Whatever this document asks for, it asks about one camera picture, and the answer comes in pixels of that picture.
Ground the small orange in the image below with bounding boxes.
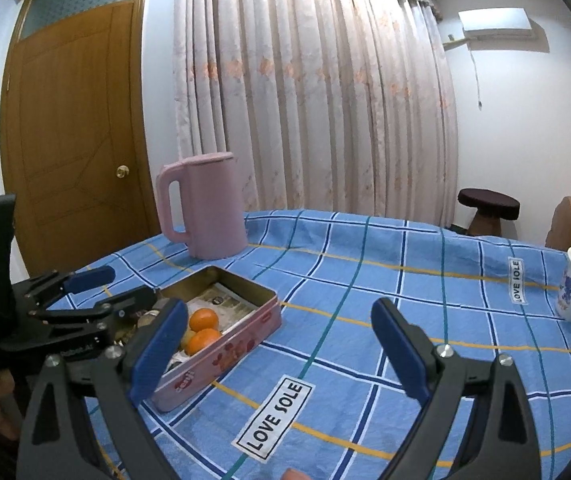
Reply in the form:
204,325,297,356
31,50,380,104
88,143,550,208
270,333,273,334
185,328,222,356

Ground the dark round stool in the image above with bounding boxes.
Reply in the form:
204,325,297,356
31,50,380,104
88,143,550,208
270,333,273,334
458,188,521,237

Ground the wooden door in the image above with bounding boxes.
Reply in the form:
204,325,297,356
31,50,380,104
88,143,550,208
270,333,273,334
0,0,161,278

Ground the large orange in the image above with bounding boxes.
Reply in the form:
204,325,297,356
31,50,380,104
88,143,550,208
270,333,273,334
189,308,219,332

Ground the pale floral curtain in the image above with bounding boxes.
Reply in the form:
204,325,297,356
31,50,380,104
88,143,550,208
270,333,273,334
172,0,461,226

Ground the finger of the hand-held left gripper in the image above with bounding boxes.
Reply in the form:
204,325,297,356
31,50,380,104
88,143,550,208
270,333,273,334
28,287,158,327
12,266,116,307

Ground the pink tin box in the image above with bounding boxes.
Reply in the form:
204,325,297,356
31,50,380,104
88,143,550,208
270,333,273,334
150,266,283,413

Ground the pink electric kettle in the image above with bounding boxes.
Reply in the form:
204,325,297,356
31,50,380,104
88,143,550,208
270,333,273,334
155,151,248,261

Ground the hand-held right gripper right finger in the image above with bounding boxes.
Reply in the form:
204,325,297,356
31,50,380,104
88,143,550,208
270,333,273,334
370,297,541,480

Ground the air conditioner cord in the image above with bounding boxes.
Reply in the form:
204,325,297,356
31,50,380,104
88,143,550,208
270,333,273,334
470,50,484,110

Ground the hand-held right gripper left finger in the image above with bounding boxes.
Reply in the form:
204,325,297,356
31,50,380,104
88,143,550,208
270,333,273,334
15,299,189,480

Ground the blue plaid tablecloth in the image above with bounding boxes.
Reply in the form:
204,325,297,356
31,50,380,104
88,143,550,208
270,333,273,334
30,209,571,480

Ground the printed paper liner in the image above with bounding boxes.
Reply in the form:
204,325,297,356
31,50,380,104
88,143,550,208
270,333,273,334
185,282,258,333

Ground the white air conditioner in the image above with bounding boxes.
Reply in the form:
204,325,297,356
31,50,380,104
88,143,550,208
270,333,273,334
443,7,549,53

